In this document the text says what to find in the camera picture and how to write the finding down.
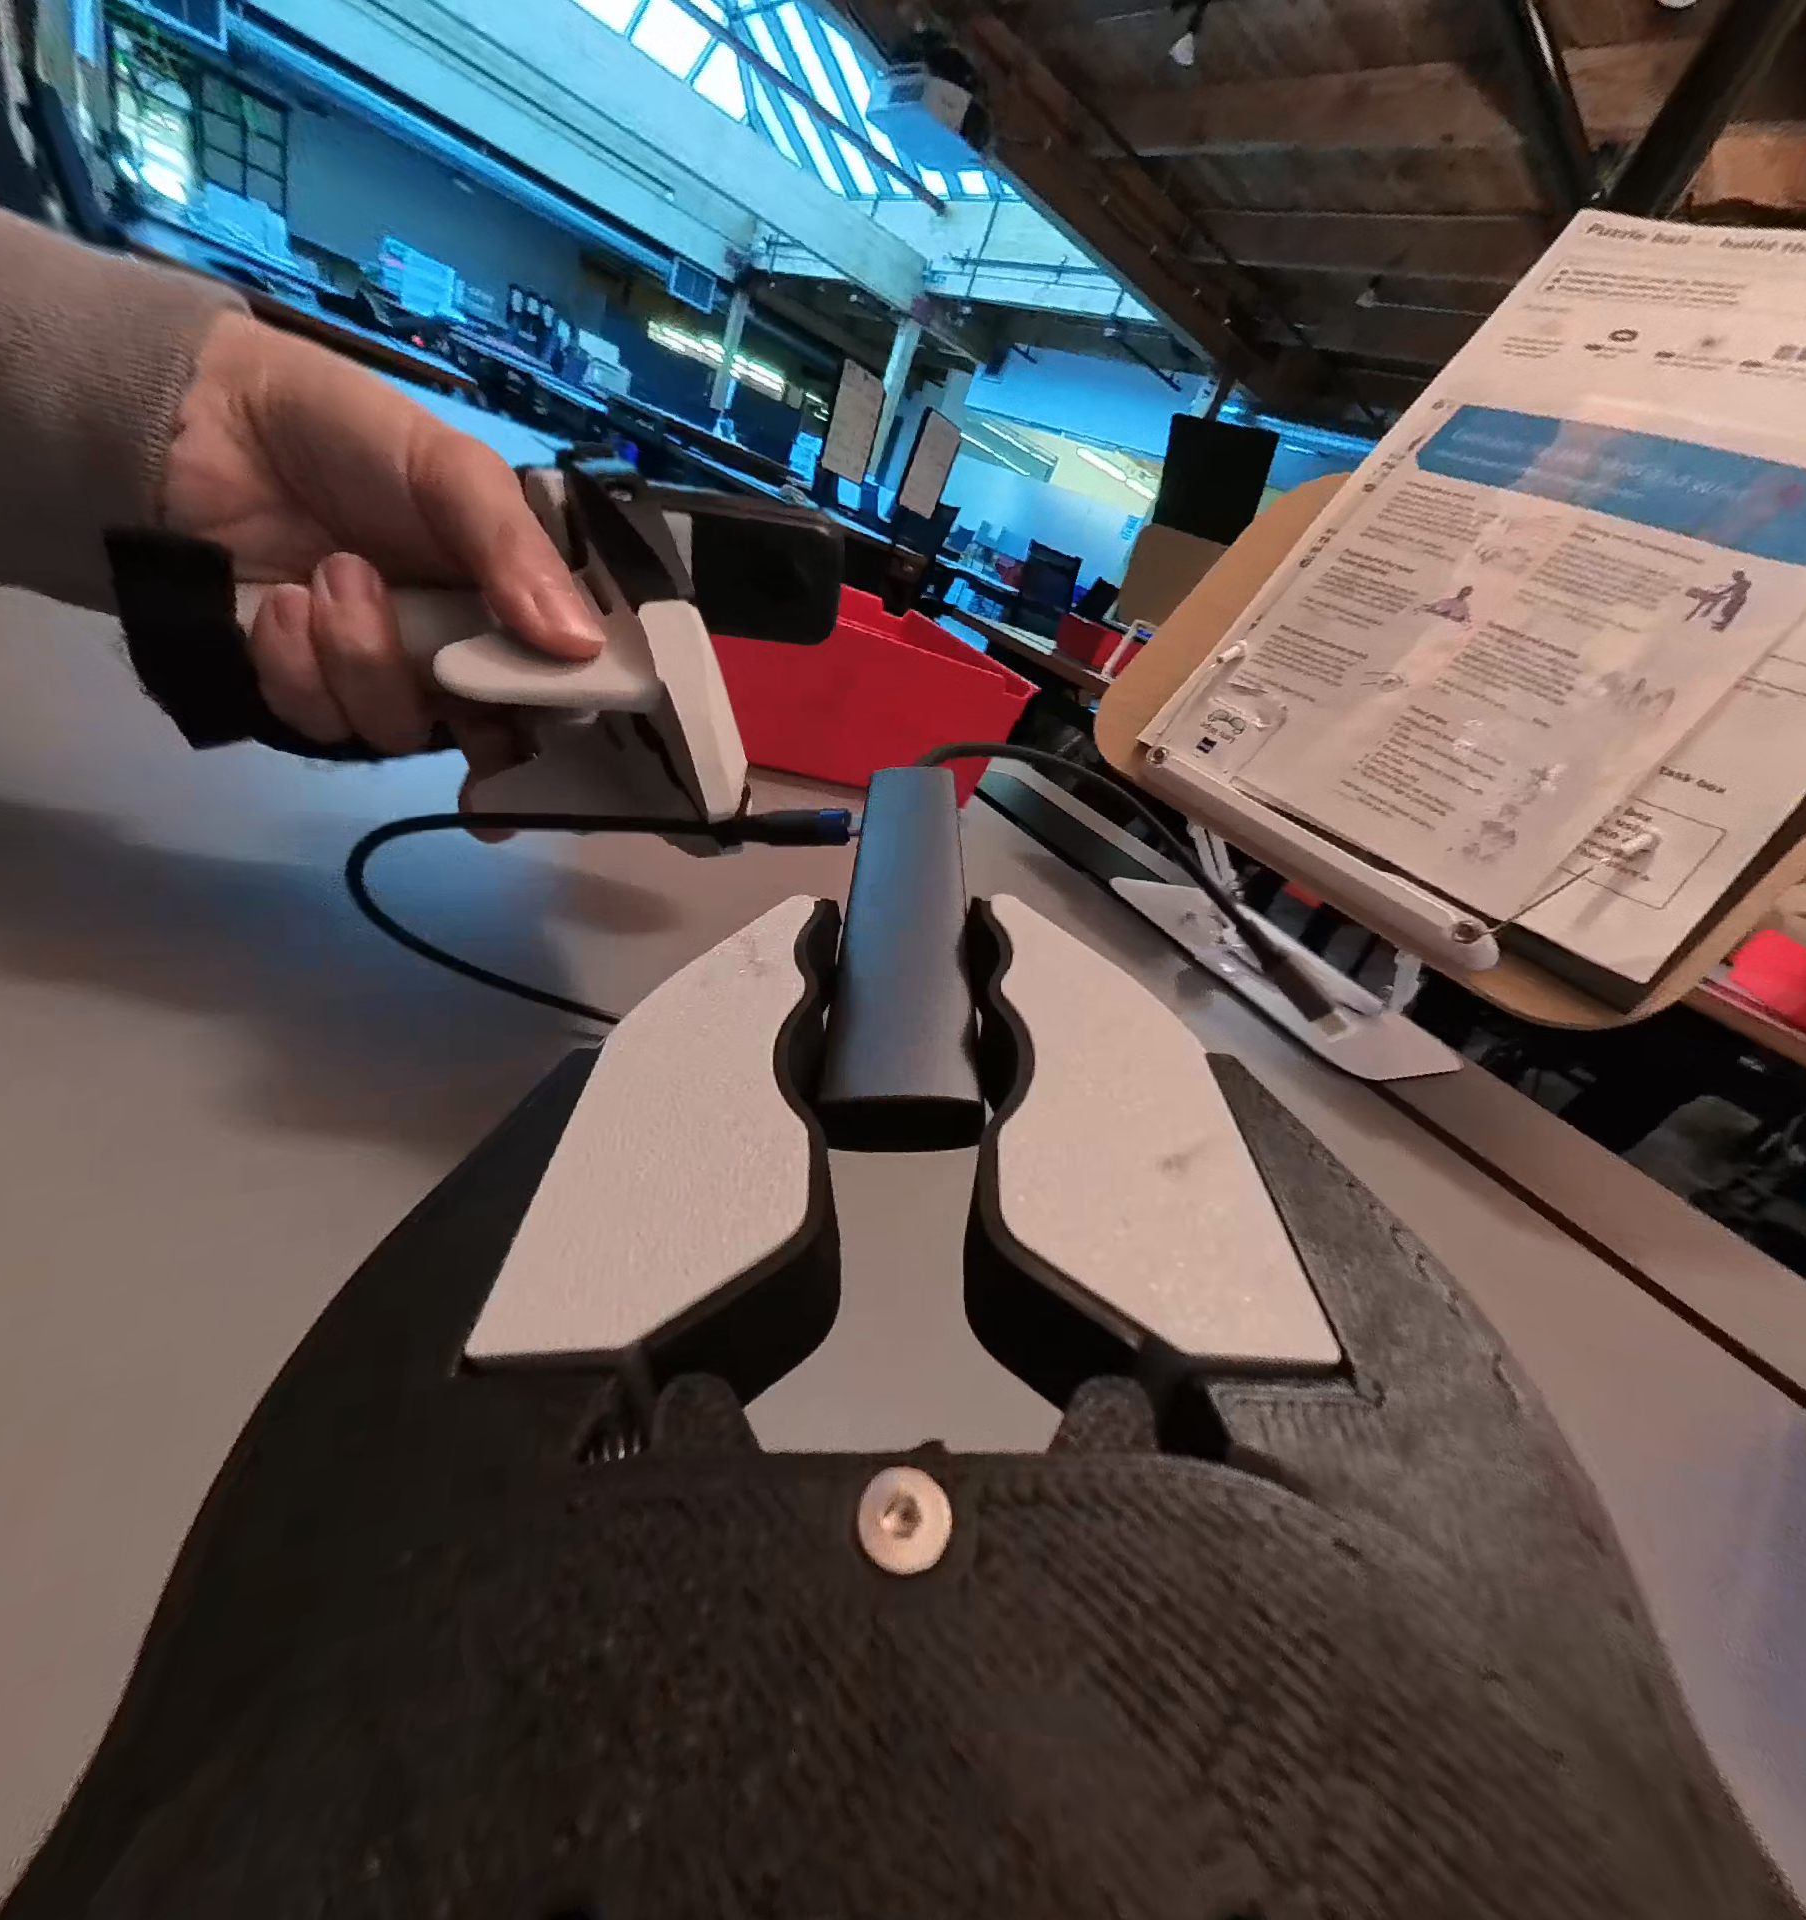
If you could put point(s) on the white printed instruction sheet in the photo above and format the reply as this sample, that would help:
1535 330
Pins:
1668 299

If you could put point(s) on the cardboard box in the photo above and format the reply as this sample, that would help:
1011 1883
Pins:
1161 579

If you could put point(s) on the person's left hand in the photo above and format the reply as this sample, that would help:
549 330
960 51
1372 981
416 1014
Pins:
348 481

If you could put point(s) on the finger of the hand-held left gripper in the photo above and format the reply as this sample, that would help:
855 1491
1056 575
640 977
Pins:
701 705
588 772

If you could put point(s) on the small red bin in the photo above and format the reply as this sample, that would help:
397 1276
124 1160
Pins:
1102 636

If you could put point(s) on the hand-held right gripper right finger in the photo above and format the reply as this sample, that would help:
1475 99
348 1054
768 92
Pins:
1143 1185

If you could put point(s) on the wooden document stand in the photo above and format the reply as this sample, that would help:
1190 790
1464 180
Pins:
1173 660

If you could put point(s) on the large red plastic bin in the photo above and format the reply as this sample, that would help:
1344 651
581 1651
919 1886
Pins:
873 691

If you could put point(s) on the small clear packet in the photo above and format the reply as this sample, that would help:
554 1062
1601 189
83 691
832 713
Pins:
1231 732

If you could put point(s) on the person's left forearm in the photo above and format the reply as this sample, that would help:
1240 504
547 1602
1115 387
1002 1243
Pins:
63 375

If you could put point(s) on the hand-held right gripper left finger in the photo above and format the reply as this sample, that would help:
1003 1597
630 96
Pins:
647 1185

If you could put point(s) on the dark grey usb hub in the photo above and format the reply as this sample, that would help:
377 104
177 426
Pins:
903 959

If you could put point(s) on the grey desk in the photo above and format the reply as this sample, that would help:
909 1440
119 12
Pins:
244 1200

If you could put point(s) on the standing notice board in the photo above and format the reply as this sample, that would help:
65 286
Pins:
852 421
928 462

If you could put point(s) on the black monitor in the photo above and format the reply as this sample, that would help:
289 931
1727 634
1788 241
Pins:
1216 481

